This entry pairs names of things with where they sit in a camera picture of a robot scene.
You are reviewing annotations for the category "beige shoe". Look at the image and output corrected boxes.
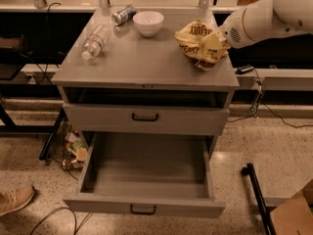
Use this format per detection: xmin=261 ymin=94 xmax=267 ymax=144
xmin=0 ymin=184 xmax=34 ymax=216

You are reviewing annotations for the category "black table leg left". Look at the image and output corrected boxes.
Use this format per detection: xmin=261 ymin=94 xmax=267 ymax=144
xmin=39 ymin=110 xmax=66 ymax=161

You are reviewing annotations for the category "brown yellow chip bag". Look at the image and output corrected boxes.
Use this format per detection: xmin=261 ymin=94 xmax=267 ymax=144
xmin=174 ymin=20 xmax=222 ymax=71

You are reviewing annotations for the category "silver blue soda can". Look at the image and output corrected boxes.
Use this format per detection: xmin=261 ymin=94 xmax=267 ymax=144
xmin=112 ymin=5 xmax=137 ymax=26

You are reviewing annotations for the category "black floor cable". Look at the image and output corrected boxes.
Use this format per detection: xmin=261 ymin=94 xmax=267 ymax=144
xmin=29 ymin=207 xmax=94 ymax=235

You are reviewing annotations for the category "grey open lower drawer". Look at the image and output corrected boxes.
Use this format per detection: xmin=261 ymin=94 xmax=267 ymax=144
xmin=64 ymin=132 xmax=225 ymax=218

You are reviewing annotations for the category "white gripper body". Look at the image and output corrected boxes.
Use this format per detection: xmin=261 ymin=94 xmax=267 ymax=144
xmin=219 ymin=9 xmax=248 ymax=49

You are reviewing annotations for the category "grey drawer cabinet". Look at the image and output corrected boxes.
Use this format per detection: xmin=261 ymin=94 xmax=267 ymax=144
xmin=53 ymin=8 xmax=239 ymax=144

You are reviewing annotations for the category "grey closed upper drawer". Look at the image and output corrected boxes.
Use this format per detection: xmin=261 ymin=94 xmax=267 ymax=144
xmin=64 ymin=103 xmax=229 ymax=135

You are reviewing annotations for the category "white bowl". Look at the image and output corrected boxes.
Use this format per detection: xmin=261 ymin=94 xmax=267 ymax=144
xmin=133 ymin=11 xmax=164 ymax=37

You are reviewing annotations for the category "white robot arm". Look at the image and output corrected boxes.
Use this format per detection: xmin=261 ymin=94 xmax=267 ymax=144
xmin=201 ymin=0 xmax=313 ymax=50

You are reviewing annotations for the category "cardboard box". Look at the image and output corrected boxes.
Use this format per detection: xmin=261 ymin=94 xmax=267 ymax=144
xmin=270 ymin=179 xmax=313 ymax=235

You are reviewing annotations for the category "clear plastic water bottle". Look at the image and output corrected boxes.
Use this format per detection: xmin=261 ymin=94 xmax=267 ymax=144
xmin=81 ymin=24 xmax=112 ymax=61

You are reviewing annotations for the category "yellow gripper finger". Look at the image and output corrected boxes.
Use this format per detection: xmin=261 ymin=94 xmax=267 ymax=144
xmin=201 ymin=32 xmax=230 ymax=62

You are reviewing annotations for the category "black power adapter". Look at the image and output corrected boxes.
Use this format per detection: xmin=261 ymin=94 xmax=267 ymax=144
xmin=235 ymin=65 xmax=254 ymax=74

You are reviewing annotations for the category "wire basket with trash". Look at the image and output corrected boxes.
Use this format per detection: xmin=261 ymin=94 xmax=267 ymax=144
xmin=48 ymin=120 xmax=87 ymax=170

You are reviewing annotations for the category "black metal frame leg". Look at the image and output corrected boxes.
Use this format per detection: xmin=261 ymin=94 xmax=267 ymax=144
xmin=241 ymin=164 xmax=276 ymax=235

